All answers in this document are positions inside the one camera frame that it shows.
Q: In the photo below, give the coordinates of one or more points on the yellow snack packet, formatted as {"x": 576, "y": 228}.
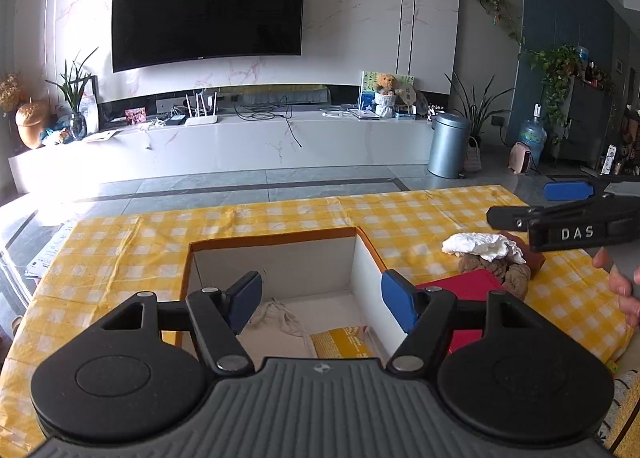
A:
{"x": 345, "y": 343}

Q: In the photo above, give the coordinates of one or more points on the brown plush toy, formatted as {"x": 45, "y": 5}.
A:
{"x": 513, "y": 277}

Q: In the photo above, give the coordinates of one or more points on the dark cabinet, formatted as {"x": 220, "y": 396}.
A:
{"x": 586, "y": 126}

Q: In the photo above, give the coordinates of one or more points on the white tv console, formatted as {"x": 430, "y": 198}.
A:
{"x": 307, "y": 140}

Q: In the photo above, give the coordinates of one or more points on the orange-rimmed white box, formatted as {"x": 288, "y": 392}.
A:
{"x": 327, "y": 278}

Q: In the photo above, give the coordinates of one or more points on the yellow checkered tablecloth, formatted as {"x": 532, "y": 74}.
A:
{"x": 104, "y": 362}

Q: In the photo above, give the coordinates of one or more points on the pink small heater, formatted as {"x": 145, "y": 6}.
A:
{"x": 520, "y": 158}

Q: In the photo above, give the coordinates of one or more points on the white wifi router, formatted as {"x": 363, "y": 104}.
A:
{"x": 202, "y": 109}

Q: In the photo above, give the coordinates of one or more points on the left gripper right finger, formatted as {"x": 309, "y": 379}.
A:
{"x": 426, "y": 316}

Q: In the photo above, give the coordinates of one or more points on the plant in glass vase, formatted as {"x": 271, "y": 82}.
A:
{"x": 74, "y": 80}

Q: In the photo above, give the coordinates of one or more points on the pink white crochet item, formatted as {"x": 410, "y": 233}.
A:
{"x": 533, "y": 260}

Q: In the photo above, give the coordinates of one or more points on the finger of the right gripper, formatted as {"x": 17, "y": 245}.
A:
{"x": 574, "y": 190}
{"x": 515, "y": 219}

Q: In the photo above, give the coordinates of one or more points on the person's right hand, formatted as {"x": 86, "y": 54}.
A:
{"x": 622, "y": 287}

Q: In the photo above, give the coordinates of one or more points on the trailing green vine plant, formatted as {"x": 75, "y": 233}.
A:
{"x": 559, "y": 65}

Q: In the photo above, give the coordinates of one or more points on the potted long-leaf plant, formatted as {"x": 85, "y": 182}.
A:
{"x": 476, "y": 107}

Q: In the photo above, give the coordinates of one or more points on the blue water jug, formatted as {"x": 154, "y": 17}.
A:
{"x": 533, "y": 135}

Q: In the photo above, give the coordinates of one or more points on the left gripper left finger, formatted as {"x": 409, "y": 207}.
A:
{"x": 218, "y": 317}

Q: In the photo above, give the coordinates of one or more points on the grey metal trash bin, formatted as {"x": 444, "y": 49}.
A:
{"x": 450, "y": 140}

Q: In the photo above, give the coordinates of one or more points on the teddy bear in pot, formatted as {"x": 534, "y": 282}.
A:
{"x": 385, "y": 96}

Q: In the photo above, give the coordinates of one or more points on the black wall television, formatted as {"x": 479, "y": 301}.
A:
{"x": 156, "y": 32}

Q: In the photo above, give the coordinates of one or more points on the white crumpled cloth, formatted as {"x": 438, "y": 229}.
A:
{"x": 489, "y": 247}

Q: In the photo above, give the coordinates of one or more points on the woven basket bag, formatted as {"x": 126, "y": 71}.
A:
{"x": 472, "y": 162}

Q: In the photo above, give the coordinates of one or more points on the orange acorn ornament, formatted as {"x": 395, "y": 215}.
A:
{"x": 31, "y": 120}

